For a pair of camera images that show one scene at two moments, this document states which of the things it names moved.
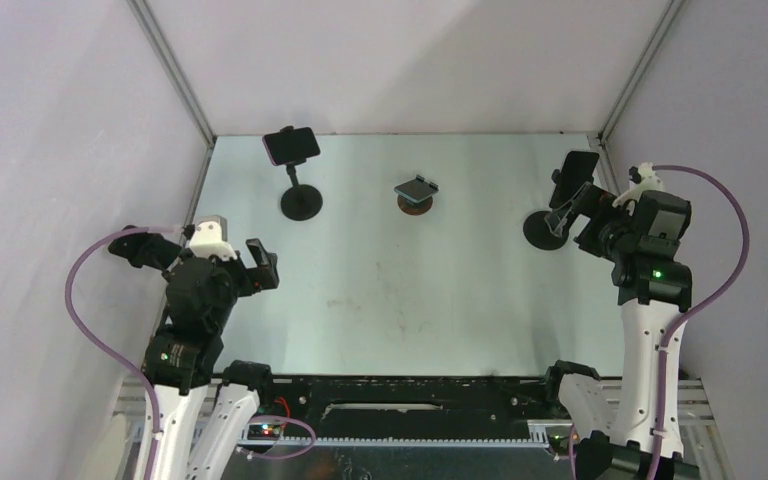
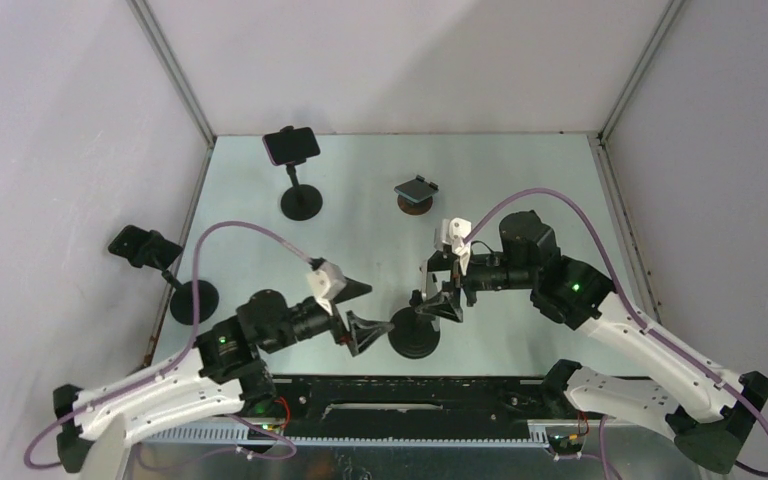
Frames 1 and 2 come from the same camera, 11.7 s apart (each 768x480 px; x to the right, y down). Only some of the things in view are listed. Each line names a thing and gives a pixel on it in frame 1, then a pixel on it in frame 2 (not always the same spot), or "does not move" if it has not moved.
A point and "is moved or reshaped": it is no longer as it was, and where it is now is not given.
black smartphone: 417,190 does not move
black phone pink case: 291,145 does not move
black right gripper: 407,408 does not move
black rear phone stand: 300,202 does not move
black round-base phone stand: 537,232 is moved or reshaped
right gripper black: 596,204 -> 446,305
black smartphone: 577,170 -> 431,281
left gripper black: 258,277 -> 363,332
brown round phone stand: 414,209 does not move
